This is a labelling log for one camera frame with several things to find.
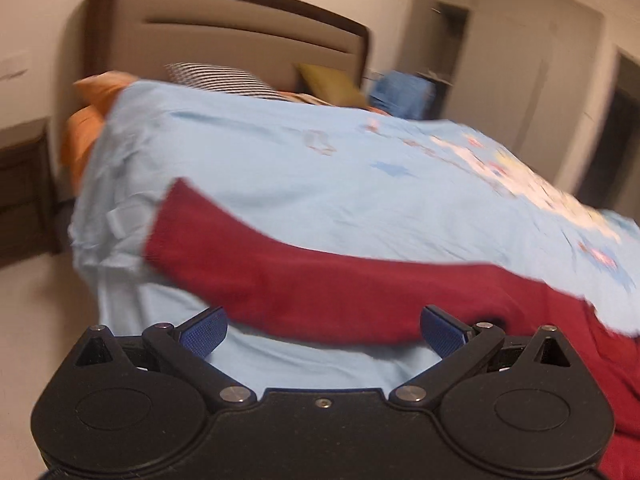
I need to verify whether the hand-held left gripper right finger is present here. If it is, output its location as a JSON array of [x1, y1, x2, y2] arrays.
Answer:
[[390, 305, 583, 411]]

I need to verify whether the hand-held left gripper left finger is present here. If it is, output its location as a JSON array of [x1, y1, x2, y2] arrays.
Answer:
[[69, 306, 258, 412]]

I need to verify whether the white wardrobe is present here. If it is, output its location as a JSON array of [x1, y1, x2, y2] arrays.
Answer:
[[395, 0, 608, 196]]

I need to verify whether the blue cloth pile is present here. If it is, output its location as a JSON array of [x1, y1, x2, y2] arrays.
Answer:
[[370, 71, 436, 121]]

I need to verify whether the padded wooden headboard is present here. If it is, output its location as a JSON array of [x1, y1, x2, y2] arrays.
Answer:
[[82, 0, 373, 106]]

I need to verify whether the light blue printed blanket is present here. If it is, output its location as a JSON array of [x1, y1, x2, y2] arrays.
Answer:
[[67, 79, 640, 393]]

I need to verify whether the dark wooden nightstand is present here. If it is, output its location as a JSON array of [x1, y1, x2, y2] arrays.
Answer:
[[0, 127, 63, 268]]

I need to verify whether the black white patterned pillow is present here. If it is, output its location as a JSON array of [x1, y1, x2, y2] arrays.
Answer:
[[165, 61, 286, 102]]

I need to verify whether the dark red garment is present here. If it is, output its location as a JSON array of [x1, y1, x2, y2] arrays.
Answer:
[[142, 177, 640, 480]]

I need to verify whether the olive green pillow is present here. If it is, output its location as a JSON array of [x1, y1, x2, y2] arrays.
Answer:
[[295, 63, 368, 109]]

